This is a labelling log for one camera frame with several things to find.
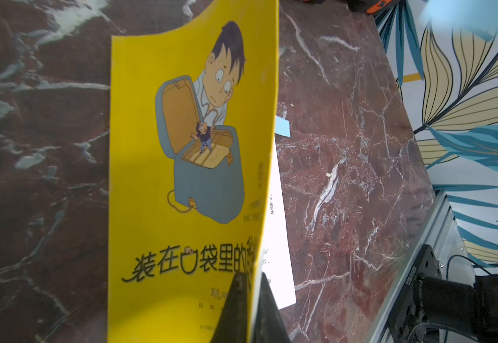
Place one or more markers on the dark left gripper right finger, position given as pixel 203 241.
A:
pixel 269 326

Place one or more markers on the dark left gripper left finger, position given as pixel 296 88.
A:
pixel 232 326

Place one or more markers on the yellow cartoon cover book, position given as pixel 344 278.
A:
pixel 192 127

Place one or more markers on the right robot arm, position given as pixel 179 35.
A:
pixel 428 303

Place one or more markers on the lower blue sticky tab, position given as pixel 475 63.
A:
pixel 282 127

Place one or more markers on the black tool case orange latches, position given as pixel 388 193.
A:
pixel 369 7

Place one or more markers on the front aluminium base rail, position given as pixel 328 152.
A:
pixel 437 252

